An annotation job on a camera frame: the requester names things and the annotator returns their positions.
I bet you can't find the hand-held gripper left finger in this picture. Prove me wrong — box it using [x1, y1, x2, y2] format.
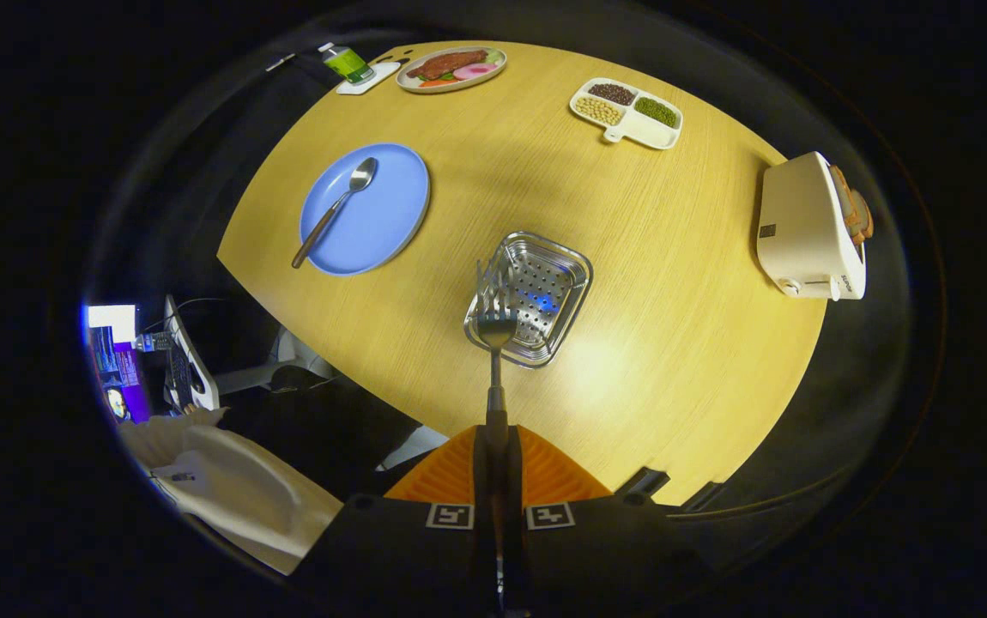
[292, 425, 494, 618]

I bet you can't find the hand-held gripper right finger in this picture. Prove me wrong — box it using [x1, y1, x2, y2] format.
[506, 425, 718, 618]

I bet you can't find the wooden handle steel fork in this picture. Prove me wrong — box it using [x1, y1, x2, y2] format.
[475, 257, 522, 615]

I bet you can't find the wooden handle steel spoon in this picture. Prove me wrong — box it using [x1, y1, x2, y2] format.
[291, 157, 378, 270]

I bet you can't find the person's white clothing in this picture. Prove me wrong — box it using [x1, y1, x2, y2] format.
[120, 408, 344, 576]

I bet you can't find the white keyboard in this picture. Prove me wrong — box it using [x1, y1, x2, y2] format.
[163, 294, 220, 413]

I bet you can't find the perforated steel tray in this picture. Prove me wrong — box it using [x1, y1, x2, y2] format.
[463, 230, 594, 370]

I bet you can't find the lit computer monitor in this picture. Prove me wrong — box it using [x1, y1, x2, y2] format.
[86, 303, 153, 424]

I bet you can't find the blue round plate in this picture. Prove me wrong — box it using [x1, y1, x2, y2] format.
[299, 142, 432, 277]

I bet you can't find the white toaster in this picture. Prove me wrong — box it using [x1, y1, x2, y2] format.
[756, 152, 868, 301]

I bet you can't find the brown toast slice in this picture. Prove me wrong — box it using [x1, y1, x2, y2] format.
[828, 165, 863, 250]
[850, 189, 875, 241]

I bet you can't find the white divided bean dish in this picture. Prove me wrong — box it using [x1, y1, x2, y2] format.
[569, 77, 683, 151]

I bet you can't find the beige oval food plate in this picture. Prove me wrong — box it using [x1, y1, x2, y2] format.
[396, 45, 508, 94]

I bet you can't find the white square coaster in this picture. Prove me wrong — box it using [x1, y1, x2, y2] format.
[336, 62, 402, 95]

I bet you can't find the green label plastic bottle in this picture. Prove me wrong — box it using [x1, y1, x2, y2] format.
[318, 42, 376, 85]

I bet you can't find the brown grilled steak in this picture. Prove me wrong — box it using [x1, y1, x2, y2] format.
[406, 50, 488, 82]

